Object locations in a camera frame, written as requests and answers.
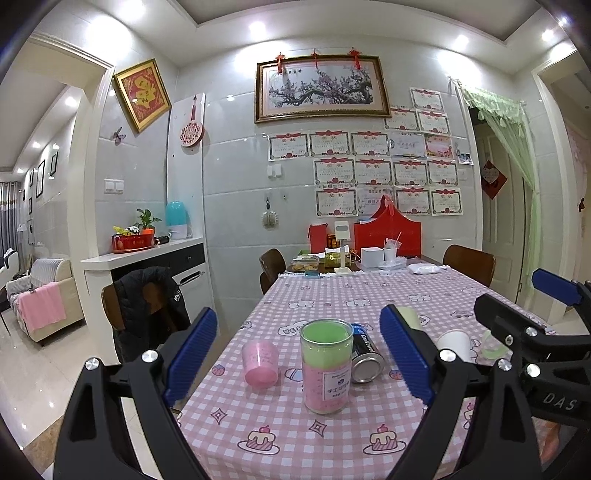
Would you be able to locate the white door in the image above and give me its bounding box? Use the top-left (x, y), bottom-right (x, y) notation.
top-left (475, 131), bottom-right (527, 296)

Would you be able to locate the round red wall ornament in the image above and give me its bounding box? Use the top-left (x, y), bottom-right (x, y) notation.
top-left (180, 105), bottom-right (206, 148)

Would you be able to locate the red fruit tray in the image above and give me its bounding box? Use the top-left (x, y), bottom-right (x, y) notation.
top-left (111, 233), bottom-right (155, 254)

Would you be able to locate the beige sofa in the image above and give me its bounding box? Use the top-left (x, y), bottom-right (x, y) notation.
top-left (7, 257), bottom-right (85, 347)

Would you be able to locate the large red gift bag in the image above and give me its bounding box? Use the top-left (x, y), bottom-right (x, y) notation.
top-left (354, 196), bottom-right (423, 259)

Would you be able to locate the pink plastic cup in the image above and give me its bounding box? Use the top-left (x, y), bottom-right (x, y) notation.
top-left (241, 340), bottom-right (280, 387)

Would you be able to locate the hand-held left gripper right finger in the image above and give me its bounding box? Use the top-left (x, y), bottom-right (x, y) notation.
top-left (379, 305), bottom-right (543, 480)

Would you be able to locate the black metal can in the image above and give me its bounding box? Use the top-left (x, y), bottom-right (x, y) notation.
top-left (349, 322), bottom-right (386, 385)

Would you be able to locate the pale yellow-green cup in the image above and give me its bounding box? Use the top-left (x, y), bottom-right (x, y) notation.
top-left (398, 306), bottom-right (430, 331)

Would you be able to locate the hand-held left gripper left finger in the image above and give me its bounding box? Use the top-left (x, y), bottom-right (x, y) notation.
top-left (53, 307), bottom-right (219, 480)

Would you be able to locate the clear light green cup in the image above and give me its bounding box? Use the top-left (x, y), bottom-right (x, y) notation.
top-left (480, 329), bottom-right (513, 361)

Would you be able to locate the tall clear green pink cup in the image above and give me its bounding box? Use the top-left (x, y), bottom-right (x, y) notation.
top-left (300, 318), bottom-right (355, 415)

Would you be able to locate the green lace curtain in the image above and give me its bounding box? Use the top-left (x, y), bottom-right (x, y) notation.
top-left (462, 85), bottom-right (543, 319)

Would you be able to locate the white counter cabinet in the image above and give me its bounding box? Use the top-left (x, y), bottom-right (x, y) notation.
top-left (81, 237), bottom-right (206, 324)

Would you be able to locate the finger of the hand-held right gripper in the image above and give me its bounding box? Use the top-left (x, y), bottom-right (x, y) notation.
top-left (531, 269), bottom-right (591, 326)
top-left (474, 293), bottom-right (561, 370)

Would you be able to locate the pink towel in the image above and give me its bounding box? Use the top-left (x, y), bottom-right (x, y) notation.
top-left (17, 282), bottom-right (66, 333)

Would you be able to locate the small red box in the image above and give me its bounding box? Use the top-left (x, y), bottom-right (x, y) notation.
top-left (308, 224), bottom-right (329, 254)

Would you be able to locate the white desk lamp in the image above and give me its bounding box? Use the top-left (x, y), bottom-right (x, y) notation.
top-left (333, 220), bottom-right (353, 276)

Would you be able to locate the black jacket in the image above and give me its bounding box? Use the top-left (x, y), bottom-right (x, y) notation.
top-left (113, 267), bottom-right (191, 365)

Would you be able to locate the pink checked tablecloth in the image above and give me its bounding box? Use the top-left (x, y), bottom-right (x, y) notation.
top-left (173, 265), bottom-right (559, 480)

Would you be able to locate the framed blossom painting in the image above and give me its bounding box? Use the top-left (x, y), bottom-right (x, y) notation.
top-left (254, 54), bottom-right (392, 124)

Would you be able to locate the grey window curtain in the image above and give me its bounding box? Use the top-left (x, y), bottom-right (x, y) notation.
top-left (0, 181), bottom-right (21, 259)

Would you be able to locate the gold framed red picture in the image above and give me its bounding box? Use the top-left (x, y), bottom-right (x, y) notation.
top-left (113, 58), bottom-right (172, 134)

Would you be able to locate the potted green plant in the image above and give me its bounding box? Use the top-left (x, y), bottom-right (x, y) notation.
top-left (136, 209), bottom-right (162, 236)

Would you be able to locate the group of wall certificates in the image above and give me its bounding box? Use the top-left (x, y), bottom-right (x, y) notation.
top-left (268, 88), bottom-right (462, 217)

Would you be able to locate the white cup with straws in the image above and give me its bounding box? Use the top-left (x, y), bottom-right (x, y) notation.
top-left (382, 233), bottom-right (402, 265)

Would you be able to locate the red diamond door decoration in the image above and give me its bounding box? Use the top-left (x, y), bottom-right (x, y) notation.
top-left (481, 159), bottom-right (508, 200)

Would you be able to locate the blue white humidifier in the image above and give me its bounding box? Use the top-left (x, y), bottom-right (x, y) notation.
top-left (166, 200), bottom-right (192, 240)

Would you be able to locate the brown wooden chair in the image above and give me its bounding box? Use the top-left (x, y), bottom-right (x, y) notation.
top-left (100, 272), bottom-right (185, 363)
top-left (259, 248), bottom-right (288, 296)
top-left (442, 244), bottom-right (497, 288)

